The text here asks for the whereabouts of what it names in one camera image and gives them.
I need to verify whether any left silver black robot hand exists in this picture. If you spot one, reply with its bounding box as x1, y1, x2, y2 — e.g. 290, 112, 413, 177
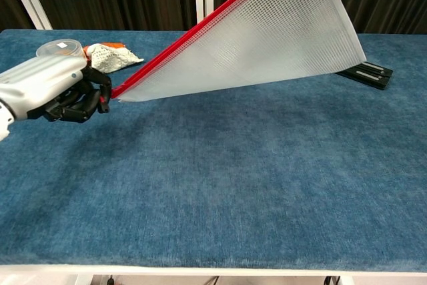
0, 55, 113, 124

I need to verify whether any silver mesh zipper pouch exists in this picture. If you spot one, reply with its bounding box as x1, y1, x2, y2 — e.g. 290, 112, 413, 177
111, 0, 368, 104

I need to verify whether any clear round lidded container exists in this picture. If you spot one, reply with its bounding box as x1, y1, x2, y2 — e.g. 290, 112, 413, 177
35, 39, 85, 62

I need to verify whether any orange white snack packet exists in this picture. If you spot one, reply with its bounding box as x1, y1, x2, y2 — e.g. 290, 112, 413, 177
81, 42, 145, 74

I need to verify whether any black folding laptop stand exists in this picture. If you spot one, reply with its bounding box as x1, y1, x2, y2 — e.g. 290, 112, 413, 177
334, 61, 395, 91

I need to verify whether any blue table mat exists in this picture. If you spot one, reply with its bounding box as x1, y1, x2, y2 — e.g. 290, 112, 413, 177
0, 29, 427, 271

